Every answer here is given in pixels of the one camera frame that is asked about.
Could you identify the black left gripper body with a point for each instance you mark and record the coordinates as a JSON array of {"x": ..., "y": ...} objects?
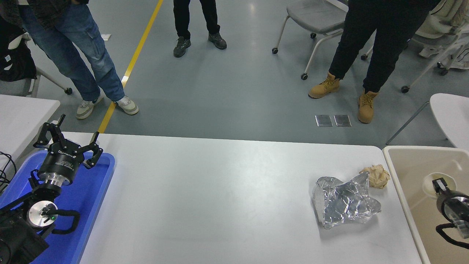
[{"x": 60, "y": 161}]

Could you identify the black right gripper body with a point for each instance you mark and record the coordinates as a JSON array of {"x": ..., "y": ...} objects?
[{"x": 444, "y": 205}]

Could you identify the white paper cup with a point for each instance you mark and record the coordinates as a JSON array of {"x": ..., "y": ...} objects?
[{"x": 427, "y": 183}]

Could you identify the tan paper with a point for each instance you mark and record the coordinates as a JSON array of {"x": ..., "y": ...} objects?
[{"x": 379, "y": 176}]

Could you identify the silver foil tray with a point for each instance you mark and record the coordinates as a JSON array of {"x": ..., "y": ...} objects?
[{"x": 340, "y": 205}]

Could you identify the large pale bin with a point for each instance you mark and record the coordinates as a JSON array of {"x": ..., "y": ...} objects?
[{"x": 406, "y": 168}]

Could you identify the white rectangular side table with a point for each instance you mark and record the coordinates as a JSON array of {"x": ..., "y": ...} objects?
[{"x": 18, "y": 117}]

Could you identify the blue plastic tray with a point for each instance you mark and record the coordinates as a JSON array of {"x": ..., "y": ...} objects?
[{"x": 88, "y": 198}]

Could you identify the grey chair with casters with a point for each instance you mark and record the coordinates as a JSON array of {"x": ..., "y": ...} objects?
[{"x": 13, "y": 88}]

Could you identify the white round side table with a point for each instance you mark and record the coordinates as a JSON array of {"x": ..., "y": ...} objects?
[{"x": 452, "y": 113}]

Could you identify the black bag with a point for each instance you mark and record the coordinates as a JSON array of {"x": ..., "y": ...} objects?
[{"x": 14, "y": 69}]

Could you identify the person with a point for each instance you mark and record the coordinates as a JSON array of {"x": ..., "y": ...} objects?
[
  {"x": 181, "y": 22},
  {"x": 381, "y": 40},
  {"x": 73, "y": 47}
]

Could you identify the white paper scrap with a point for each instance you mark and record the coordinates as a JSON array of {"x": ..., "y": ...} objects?
[{"x": 106, "y": 37}]

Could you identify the silver floor plate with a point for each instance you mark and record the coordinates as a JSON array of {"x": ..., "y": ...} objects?
[
  {"x": 342, "y": 120},
  {"x": 323, "y": 120}
]

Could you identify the cream coat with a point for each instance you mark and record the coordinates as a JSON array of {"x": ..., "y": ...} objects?
[{"x": 445, "y": 16}]

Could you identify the grey seat wheeled chair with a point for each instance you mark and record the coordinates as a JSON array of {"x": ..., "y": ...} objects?
[{"x": 311, "y": 16}]

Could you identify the white frame wheeled chair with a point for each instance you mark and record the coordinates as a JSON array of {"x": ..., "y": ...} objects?
[{"x": 405, "y": 89}]

